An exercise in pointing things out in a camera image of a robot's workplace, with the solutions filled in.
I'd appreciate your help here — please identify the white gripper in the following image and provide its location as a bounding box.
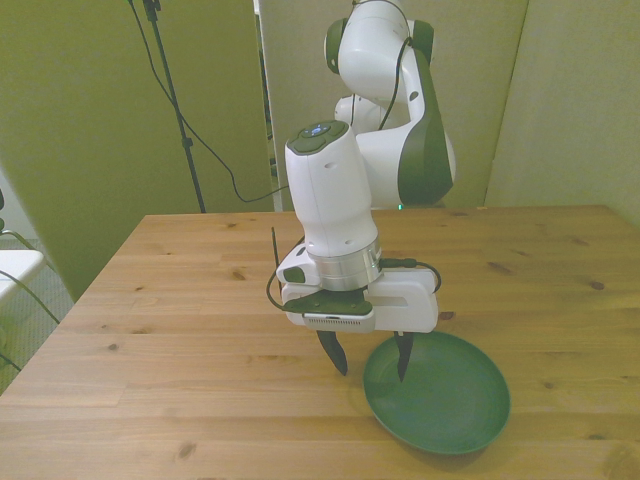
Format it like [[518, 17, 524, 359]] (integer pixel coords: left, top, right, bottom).
[[281, 268, 441, 384]]

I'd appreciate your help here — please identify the dark green round plate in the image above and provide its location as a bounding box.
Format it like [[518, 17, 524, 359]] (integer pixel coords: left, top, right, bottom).
[[362, 330, 512, 456]]

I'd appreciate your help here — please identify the black tripod stand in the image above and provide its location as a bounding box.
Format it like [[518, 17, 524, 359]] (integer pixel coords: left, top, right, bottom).
[[141, 0, 208, 214]]

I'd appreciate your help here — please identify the white side table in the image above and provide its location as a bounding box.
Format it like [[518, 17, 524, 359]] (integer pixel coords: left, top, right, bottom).
[[0, 248, 46, 307]]

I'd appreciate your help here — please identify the wrist camera with dark mount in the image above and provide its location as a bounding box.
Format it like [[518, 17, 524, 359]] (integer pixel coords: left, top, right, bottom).
[[281, 290, 377, 336]]

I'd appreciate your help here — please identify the black camera cable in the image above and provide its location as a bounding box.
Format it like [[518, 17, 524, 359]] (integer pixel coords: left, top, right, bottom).
[[265, 226, 301, 314], [381, 256, 443, 294]]

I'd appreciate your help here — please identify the black stand cable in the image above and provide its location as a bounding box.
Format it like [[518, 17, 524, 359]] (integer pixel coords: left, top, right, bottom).
[[126, 0, 290, 204]]

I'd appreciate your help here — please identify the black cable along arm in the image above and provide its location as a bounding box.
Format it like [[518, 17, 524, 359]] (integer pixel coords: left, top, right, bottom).
[[377, 29, 417, 129]]

